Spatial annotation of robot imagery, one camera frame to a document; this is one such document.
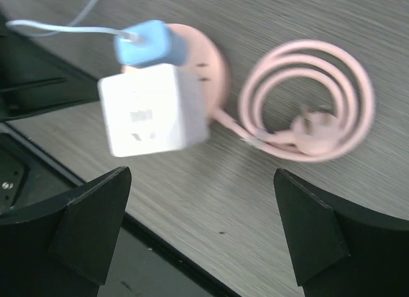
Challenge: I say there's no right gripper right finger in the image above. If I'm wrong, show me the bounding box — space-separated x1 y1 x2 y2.
274 169 408 296

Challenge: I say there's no white charger cable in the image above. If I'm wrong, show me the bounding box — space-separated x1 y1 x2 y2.
6 0 140 42

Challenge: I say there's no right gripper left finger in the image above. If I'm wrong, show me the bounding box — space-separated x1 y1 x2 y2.
1 167 132 296

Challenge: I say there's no blue USB charger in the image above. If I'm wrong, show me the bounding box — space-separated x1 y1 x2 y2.
114 20 188 68

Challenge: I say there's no white cube adapter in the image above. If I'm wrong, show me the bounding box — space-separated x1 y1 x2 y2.
97 64 210 157

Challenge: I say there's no pink round socket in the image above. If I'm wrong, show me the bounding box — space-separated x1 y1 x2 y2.
168 24 376 163

